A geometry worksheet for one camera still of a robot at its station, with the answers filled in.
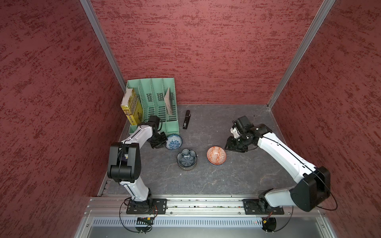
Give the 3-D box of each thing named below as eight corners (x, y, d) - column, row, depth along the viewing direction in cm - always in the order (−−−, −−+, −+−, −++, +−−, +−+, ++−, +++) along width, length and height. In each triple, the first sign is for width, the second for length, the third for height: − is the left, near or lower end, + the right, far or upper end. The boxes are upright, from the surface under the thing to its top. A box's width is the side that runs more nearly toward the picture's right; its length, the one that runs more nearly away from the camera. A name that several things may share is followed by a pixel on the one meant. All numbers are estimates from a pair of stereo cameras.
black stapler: (183, 128, 108) (182, 124, 104) (187, 114, 117) (186, 109, 113) (187, 129, 108) (187, 125, 103) (191, 114, 117) (191, 110, 113)
